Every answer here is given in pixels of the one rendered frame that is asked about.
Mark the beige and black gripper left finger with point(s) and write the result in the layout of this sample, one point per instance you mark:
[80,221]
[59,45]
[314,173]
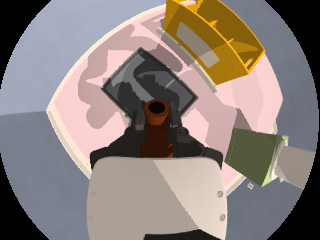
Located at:
[126,145]

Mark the brown glass bottle with blue label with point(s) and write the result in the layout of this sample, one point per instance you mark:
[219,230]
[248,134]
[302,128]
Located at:
[156,144]

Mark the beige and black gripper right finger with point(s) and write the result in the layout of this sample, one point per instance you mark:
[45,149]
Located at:
[184,143]

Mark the orange divided crate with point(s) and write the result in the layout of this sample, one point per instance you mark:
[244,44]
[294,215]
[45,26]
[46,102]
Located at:
[206,41]

